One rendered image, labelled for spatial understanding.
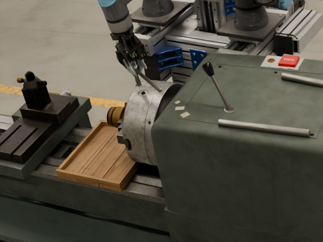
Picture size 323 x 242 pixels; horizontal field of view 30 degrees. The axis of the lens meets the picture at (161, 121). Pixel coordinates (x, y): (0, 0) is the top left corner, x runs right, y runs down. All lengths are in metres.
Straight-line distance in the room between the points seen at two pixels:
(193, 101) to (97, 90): 2.71
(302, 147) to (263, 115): 0.19
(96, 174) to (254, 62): 0.76
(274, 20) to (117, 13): 1.01
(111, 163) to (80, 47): 3.05
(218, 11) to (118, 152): 0.81
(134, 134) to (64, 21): 3.92
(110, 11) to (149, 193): 0.77
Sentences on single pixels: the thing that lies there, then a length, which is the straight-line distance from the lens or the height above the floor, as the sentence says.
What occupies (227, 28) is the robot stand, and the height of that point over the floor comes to 1.16.
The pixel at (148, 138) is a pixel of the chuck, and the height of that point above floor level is 1.13.
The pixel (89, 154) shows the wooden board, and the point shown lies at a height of 0.88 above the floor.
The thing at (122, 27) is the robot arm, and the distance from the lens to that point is 1.86.
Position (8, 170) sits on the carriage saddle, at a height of 0.90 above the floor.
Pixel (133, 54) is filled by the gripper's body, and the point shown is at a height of 1.46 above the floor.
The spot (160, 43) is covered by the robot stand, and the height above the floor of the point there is 1.05.
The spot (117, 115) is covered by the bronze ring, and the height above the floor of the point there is 1.11.
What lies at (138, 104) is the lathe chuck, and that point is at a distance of 2.12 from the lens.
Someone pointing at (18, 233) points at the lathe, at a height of 0.54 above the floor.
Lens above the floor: 2.35
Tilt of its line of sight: 34 degrees down
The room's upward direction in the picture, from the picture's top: 12 degrees counter-clockwise
